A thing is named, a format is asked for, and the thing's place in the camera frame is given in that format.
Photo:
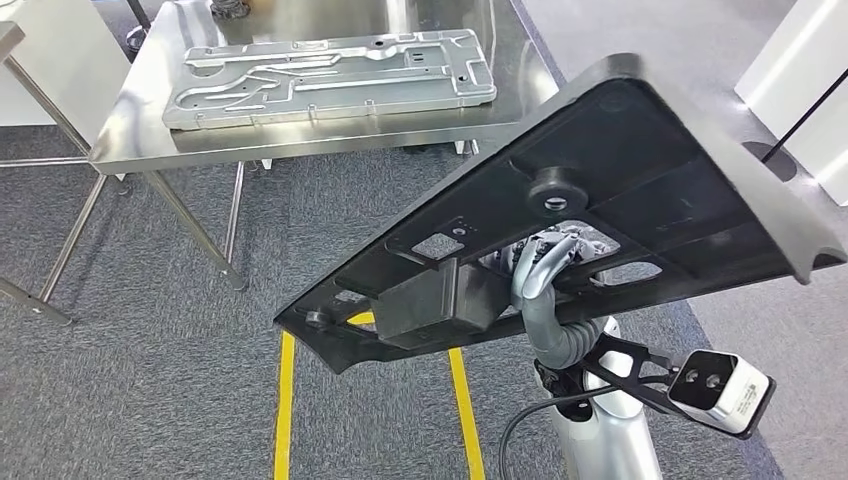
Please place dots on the black plastic plate frame part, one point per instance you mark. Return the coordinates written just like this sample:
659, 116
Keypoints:
662, 159

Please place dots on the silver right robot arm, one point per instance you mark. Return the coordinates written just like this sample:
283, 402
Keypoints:
606, 437

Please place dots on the stainless steel workbench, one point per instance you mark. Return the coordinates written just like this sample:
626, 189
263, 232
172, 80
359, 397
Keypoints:
146, 142

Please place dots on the silver metal fixture plate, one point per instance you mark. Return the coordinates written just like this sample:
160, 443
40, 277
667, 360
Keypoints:
331, 79

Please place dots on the metal stanchion with round base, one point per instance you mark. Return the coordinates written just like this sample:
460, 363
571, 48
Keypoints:
137, 40

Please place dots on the black pole stand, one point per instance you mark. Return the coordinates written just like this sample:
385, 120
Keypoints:
768, 162

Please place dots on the white panel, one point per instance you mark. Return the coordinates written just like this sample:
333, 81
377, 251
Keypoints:
795, 66
66, 66

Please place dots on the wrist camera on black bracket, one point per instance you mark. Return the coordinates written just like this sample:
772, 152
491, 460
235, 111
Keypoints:
722, 391

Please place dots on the steel frame table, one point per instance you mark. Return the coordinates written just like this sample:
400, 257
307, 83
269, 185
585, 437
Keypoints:
10, 40

